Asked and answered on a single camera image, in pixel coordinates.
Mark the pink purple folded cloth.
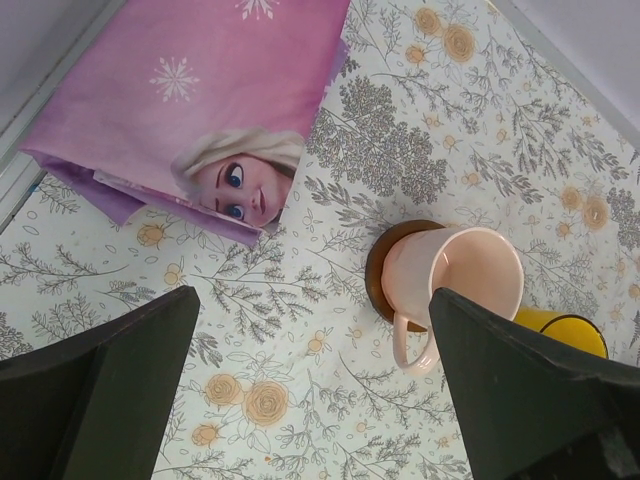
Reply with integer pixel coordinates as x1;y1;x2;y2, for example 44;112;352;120
20;1;349;245

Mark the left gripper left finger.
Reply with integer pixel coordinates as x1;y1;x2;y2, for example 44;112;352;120
1;286;200;479

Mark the dark wooden coaster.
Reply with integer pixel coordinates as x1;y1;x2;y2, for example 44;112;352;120
365;219;443;325

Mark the yellow glass cup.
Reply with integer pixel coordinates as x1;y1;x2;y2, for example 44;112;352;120
514;307;609;359

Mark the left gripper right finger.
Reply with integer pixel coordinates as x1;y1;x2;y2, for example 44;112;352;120
429;288;639;479

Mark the pink mug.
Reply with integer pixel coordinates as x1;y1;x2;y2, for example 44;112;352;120
381;227;524;375

